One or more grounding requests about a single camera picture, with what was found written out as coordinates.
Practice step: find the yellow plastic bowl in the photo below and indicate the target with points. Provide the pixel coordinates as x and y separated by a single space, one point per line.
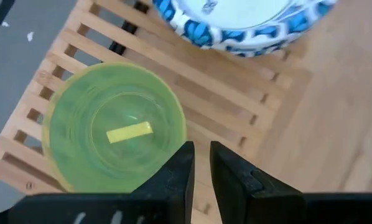
80 124

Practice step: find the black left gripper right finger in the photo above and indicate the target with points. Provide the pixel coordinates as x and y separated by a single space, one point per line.
242 199

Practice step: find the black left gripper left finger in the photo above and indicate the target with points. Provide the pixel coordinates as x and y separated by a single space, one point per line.
173 193

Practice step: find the wooden slatted shelf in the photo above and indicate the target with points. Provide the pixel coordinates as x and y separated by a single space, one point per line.
223 93

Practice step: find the black aluminium table frame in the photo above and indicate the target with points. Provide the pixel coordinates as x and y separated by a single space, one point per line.
129 27

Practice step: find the blue patterned paper bowl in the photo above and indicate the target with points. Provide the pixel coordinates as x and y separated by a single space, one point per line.
235 12
251 52

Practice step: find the white paper scrap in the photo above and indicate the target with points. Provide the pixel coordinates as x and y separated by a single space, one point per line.
5 24
30 36

